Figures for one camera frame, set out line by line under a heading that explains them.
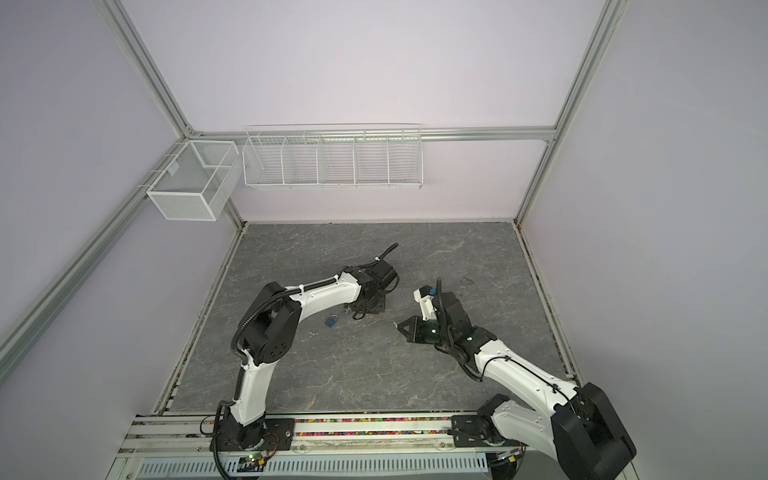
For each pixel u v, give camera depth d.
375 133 0.91
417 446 0.74
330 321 0.93
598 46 0.74
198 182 0.99
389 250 0.85
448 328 0.63
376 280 0.77
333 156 1.00
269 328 0.53
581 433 0.40
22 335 0.51
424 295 0.76
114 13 0.68
